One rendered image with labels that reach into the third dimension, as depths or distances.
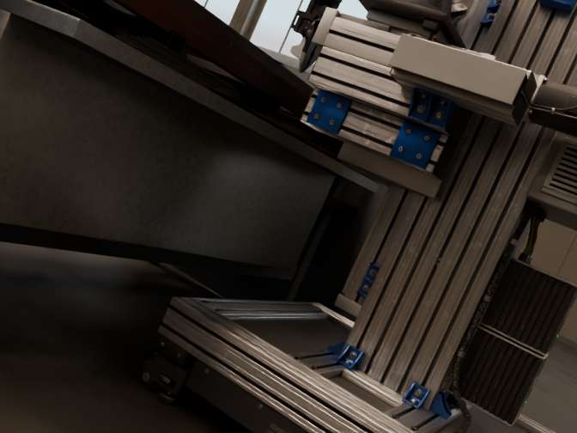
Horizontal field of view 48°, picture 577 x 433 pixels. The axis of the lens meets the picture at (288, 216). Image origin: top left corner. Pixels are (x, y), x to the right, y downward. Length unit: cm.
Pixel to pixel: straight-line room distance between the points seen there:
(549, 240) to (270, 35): 588
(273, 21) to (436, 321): 1070
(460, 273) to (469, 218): 13
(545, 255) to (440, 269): 820
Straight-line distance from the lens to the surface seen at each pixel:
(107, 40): 109
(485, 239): 156
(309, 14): 182
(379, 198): 250
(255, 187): 181
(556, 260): 974
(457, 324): 156
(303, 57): 179
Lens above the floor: 60
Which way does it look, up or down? 4 degrees down
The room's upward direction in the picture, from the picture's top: 24 degrees clockwise
